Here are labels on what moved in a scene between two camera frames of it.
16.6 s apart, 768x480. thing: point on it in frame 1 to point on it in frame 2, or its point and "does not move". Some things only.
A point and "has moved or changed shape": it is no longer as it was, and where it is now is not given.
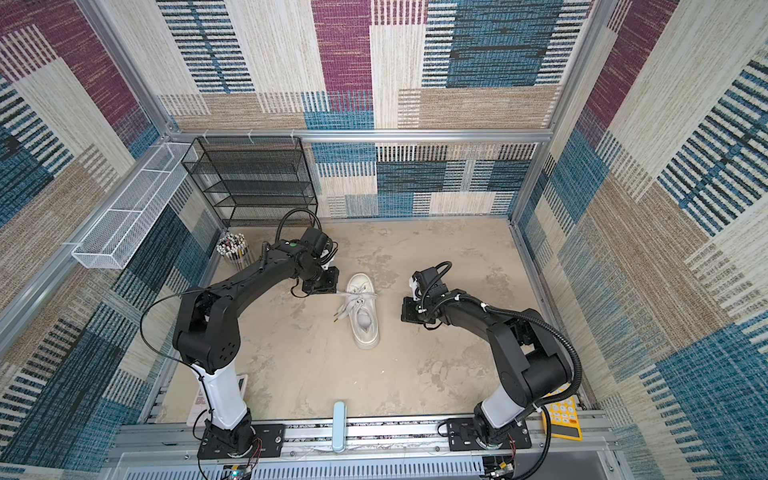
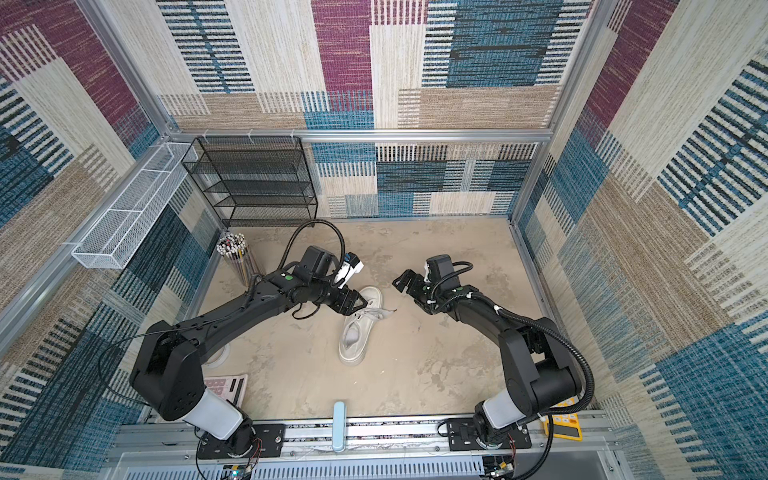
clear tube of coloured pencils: x=234 y=248 does not move
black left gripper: x=330 y=286 to x=345 y=304
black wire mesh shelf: x=252 y=181 does not move
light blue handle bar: x=339 y=427 does not move
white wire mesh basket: x=114 y=237 does not move
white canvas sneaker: x=362 y=307 has moved or changed shape
